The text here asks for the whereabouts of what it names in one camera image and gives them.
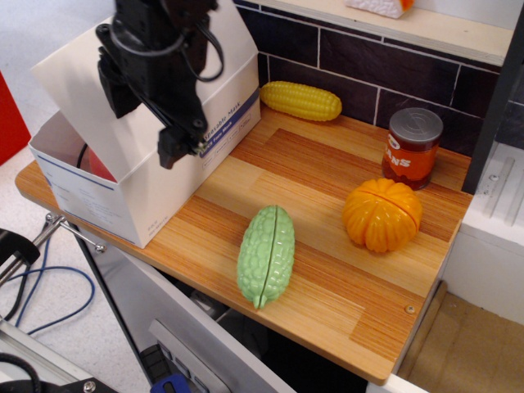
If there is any yellow toy corn on table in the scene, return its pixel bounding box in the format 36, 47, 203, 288
260, 81, 342, 122

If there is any green toy bitter gourd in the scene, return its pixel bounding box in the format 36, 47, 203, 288
237, 206, 295, 309

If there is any blue cable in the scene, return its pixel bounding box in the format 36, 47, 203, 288
0, 235, 97, 336

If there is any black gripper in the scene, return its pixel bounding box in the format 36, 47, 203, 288
96, 22, 207, 169

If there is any white and orange toy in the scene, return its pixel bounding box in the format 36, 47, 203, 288
344, 0, 415, 19

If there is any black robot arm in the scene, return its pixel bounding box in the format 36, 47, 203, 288
96, 1, 224, 169

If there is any black corrugated cable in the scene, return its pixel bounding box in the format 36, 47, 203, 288
0, 351, 44, 393

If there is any metal clamp with black handle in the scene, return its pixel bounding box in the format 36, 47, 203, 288
1, 213, 106, 286

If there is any orange toy pumpkin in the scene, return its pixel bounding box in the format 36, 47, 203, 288
342, 178, 422, 253

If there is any red panel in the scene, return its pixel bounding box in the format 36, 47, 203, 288
0, 75, 30, 165

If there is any white cardboard box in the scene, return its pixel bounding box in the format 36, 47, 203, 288
29, 1, 260, 247

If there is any pink plastic plate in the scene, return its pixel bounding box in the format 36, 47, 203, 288
80, 147, 116, 183

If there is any orange beans can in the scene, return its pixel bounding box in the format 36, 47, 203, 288
382, 107, 444, 190

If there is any grey control panel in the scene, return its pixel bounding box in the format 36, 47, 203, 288
139, 320, 230, 392

